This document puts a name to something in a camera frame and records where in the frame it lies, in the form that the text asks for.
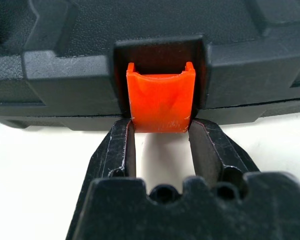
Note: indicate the orange case latch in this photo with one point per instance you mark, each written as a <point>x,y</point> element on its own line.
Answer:
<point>160,100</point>

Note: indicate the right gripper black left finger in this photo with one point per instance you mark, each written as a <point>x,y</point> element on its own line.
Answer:
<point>115,150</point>

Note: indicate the black tool case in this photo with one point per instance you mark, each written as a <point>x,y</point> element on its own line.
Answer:
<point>65,75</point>

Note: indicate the pale table cover sheet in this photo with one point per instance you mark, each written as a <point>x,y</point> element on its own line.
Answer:
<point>40,162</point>

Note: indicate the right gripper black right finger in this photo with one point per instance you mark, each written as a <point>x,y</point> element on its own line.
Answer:
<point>215,155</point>

